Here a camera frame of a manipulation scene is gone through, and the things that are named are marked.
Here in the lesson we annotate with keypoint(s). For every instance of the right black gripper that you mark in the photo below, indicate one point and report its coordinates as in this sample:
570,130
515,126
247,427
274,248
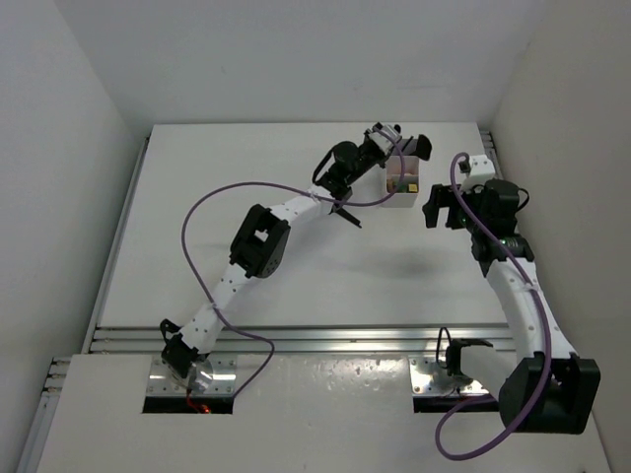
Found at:
441,197

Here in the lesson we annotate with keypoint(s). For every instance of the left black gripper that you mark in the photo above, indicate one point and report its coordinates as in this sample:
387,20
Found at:
381,158

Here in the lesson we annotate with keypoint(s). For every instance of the long round black brush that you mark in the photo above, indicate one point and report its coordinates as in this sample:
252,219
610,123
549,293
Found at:
347,216

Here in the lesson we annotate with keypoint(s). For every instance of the black fan brush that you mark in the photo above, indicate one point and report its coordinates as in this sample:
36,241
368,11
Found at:
424,148

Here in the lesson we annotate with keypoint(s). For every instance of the thin black liner brush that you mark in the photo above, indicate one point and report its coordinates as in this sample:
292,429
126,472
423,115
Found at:
405,146

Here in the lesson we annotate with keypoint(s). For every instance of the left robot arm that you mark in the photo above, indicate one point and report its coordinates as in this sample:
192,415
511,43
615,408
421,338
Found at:
259,244

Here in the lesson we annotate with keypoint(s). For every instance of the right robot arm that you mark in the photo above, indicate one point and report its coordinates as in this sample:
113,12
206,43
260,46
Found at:
547,376

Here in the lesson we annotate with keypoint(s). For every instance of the white three-compartment organizer box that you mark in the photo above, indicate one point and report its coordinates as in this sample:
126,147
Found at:
409,165

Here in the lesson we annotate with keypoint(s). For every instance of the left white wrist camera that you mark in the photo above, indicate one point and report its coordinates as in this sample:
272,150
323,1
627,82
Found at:
385,136

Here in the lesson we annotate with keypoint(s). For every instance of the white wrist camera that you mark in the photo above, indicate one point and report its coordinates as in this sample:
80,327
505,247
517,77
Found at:
385,136
476,170

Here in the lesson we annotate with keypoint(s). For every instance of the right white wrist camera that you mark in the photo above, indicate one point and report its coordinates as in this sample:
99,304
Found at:
476,170

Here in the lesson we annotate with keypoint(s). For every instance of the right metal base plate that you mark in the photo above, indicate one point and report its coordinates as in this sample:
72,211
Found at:
428,380

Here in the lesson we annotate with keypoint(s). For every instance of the metal base plate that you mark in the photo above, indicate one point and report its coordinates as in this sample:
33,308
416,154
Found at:
213,377
428,380

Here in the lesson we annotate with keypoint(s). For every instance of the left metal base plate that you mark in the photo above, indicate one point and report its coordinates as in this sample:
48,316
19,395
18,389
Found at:
213,377

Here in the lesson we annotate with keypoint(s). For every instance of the aluminium rail front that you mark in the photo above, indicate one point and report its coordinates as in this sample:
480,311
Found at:
413,339

